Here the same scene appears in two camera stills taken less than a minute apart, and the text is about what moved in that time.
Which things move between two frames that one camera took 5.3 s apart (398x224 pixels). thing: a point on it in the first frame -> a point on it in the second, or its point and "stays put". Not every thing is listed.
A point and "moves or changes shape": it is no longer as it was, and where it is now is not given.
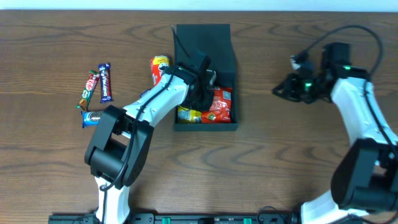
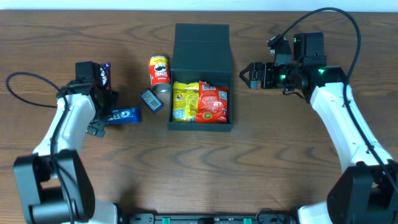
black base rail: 204,218 stays put
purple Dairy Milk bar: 106,84 stays put
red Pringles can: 155,63 stays put
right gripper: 296,86 -> 261,75
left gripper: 203,98 -> 101,125
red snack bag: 220,110 moves or changes shape
